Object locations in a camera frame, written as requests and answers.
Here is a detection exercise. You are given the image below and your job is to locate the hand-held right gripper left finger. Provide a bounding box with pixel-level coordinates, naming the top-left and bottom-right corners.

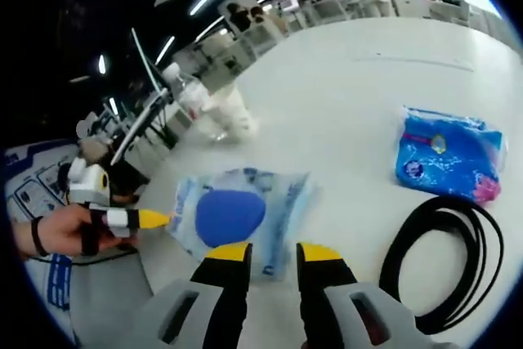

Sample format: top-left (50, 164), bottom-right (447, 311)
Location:
top-left (140, 241), bottom-right (254, 349)

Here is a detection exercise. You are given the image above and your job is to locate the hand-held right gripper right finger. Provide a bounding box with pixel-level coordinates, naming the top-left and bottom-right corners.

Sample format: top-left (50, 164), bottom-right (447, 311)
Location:
top-left (296, 242), bottom-right (451, 349)

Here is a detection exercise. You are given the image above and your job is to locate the black cable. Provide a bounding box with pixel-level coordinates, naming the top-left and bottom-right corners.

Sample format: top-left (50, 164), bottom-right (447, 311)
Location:
top-left (378, 195), bottom-right (505, 336)

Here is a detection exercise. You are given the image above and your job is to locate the clear pouch with blue insert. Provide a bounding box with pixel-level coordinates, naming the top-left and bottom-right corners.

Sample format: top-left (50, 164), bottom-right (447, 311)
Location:
top-left (165, 166), bottom-right (316, 281)

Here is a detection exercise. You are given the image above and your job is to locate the clear plastic water bottle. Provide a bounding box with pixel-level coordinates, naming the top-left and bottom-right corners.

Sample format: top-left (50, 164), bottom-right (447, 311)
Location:
top-left (161, 61), bottom-right (214, 120)

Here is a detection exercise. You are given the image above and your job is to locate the white paper cup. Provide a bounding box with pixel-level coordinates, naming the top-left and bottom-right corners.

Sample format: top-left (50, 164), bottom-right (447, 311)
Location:
top-left (201, 83), bottom-right (261, 142)

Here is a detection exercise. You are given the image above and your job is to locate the blue printed tissue packet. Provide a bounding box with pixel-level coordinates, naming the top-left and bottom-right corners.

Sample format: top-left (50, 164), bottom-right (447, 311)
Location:
top-left (393, 105), bottom-right (510, 205)

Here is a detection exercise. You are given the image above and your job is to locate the person's left hand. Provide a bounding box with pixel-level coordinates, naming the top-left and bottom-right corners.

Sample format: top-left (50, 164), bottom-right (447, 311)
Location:
top-left (34, 204), bottom-right (140, 260)

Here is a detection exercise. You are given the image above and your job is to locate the white and blue display board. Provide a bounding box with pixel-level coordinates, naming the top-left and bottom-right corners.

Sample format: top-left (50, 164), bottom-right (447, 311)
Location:
top-left (3, 140), bottom-right (83, 314)

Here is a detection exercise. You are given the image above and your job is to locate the black wristband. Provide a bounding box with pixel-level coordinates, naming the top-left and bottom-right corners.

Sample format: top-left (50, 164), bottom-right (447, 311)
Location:
top-left (30, 216), bottom-right (51, 259)

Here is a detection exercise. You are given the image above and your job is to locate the white folding table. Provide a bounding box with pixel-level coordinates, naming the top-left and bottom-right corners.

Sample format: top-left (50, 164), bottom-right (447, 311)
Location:
top-left (109, 86), bottom-right (174, 167)

